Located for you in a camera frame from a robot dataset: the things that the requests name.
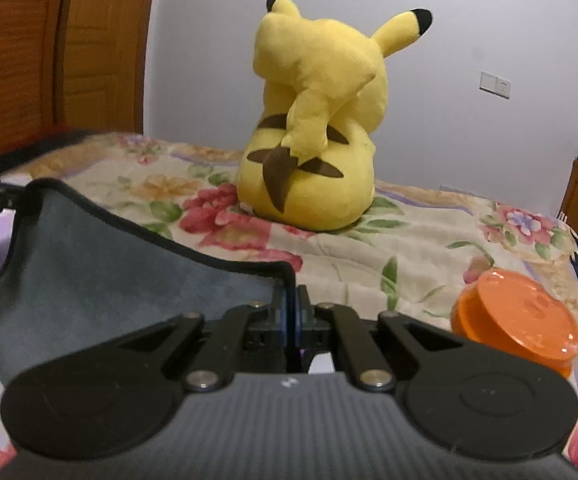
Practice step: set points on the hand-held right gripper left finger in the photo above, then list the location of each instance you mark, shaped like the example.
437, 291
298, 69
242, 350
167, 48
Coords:
283, 321

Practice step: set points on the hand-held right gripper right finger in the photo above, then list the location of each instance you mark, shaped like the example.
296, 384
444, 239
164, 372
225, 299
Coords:
299, 321

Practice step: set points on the grey towel with black edge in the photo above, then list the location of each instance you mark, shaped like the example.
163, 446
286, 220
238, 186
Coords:
94, 270

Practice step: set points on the floral blanket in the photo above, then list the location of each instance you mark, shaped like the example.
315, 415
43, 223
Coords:
394, 250

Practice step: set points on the wooden headboard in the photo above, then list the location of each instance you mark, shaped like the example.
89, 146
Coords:
4, 55

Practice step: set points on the yellow plush toy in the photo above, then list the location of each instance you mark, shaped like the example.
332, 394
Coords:
314, 150

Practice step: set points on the wooden door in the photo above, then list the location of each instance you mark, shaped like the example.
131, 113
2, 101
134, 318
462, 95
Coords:
104, 45

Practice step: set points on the orange round lidded container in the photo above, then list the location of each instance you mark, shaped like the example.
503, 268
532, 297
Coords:
519, 317

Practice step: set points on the white wall switch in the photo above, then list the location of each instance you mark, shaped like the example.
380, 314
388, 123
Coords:
495, 84

